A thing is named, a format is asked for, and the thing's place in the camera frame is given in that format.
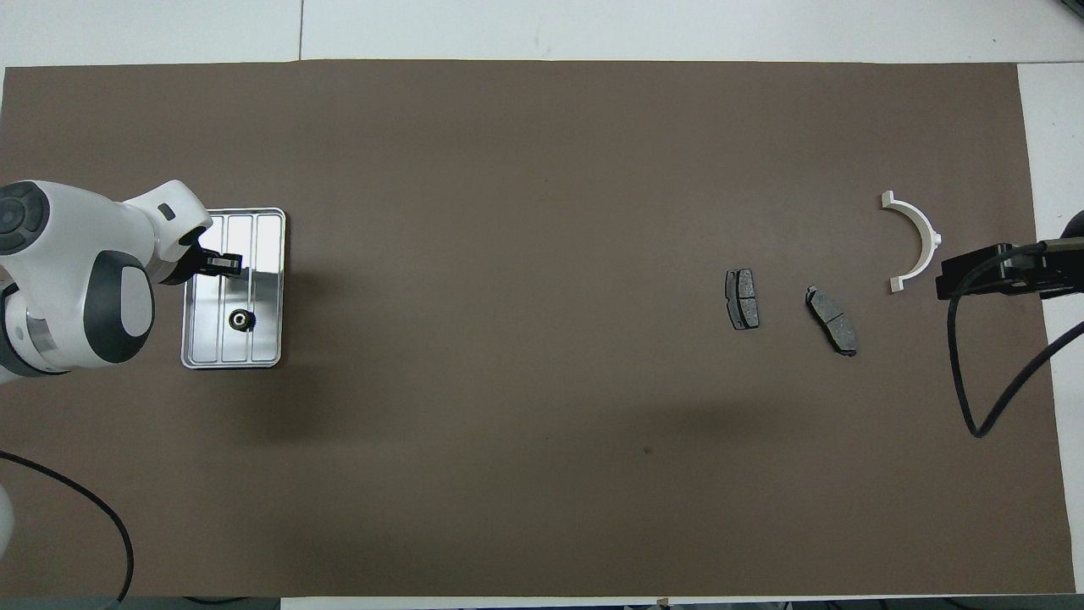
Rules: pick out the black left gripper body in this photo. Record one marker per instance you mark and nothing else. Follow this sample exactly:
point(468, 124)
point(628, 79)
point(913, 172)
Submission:
point(188, 264)

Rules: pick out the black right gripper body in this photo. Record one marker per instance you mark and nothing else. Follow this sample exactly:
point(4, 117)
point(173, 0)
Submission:
point(1063, 267)

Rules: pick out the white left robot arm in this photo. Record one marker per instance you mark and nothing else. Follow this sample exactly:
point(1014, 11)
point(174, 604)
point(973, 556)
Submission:
point(68, 254)

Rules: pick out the silver metal tray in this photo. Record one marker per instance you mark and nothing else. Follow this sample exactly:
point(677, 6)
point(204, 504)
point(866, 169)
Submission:
point(262, 296)

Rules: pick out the dark rectangular brake pad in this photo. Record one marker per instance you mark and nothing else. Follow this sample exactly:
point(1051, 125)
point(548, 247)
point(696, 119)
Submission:
point(743, 299)

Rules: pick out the dark curved brake pad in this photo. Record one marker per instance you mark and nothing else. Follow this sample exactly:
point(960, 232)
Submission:
point(832, 320)

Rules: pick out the white curved plastic bracket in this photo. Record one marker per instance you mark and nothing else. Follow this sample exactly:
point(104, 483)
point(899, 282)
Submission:
point(925, 233)

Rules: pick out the brown table mat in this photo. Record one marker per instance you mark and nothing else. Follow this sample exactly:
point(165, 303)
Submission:
point(542, 152)

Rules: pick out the large black bearing gear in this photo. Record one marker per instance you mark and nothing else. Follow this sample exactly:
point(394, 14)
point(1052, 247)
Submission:
point(242, 319)

